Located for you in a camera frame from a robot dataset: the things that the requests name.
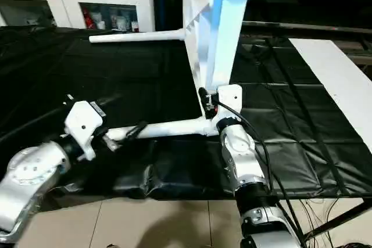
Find white flat board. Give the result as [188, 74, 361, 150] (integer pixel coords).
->
[289, 38, 372, 153]

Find black metal table leg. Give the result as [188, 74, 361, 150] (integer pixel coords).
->
[302, 200, 372, 239]

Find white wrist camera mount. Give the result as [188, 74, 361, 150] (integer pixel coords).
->
[63, 100, 106, 161]
[216, 84, 244, 129]

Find white plastic stool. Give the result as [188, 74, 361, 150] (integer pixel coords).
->
[181, 0, 262, 139]

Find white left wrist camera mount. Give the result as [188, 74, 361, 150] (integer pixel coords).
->
[63, 100, 106, 161]

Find black horizontal bar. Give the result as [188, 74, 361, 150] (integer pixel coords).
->
[241, 20, 372, 36]

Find black glossy mat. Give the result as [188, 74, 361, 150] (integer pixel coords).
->
[0, 26, 372, 211]

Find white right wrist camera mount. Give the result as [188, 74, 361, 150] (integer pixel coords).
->
[216, 84, 244, 129]

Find white cabinet with glass doors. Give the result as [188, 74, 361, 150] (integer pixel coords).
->
[0, 0, 155, 33]

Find coiled black floor cables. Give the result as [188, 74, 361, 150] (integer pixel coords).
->
[342, 240, 372, 248]

